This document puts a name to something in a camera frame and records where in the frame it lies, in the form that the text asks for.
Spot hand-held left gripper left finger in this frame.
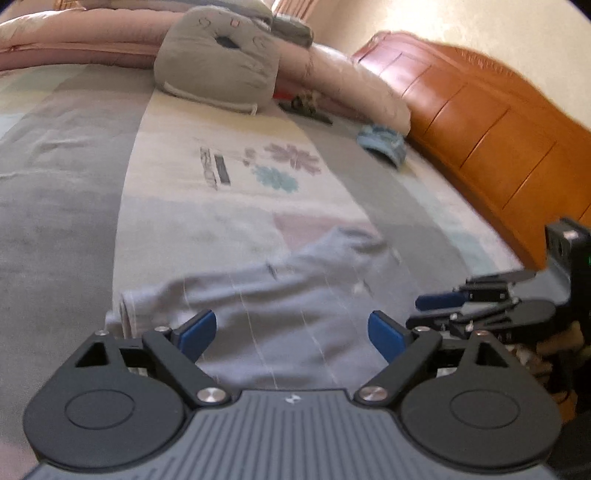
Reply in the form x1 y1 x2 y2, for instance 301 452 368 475
74 309 232 408

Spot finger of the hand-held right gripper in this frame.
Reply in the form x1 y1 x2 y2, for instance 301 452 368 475
416 271 539 311
406 300 523 336

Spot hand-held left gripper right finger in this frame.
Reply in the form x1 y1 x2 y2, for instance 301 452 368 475
355 310 509 408

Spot grey-blue pants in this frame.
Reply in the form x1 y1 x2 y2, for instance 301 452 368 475
105 226 462 391

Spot person's right hand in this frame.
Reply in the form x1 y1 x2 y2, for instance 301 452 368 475
507 322 585 377

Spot light blue cap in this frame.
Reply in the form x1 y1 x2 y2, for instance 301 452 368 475
358 124 407 169

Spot wooden headboard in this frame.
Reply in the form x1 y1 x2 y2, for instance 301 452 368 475
352 31 591 278

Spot black phone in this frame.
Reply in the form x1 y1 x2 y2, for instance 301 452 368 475
278 100 334 126

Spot grey cat face cushion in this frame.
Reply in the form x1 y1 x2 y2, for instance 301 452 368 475
153 6 282 114

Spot folded grey cloth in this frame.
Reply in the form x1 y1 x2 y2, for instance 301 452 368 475
271 14 315 47

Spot folded pink quilt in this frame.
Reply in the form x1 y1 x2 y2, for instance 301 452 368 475
0 7 412 136

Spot pink checked curtain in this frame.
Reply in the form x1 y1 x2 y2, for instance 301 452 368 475
270 0 325 20

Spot grey patchwork pillow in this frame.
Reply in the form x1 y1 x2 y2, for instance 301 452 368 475
53 0 274 29

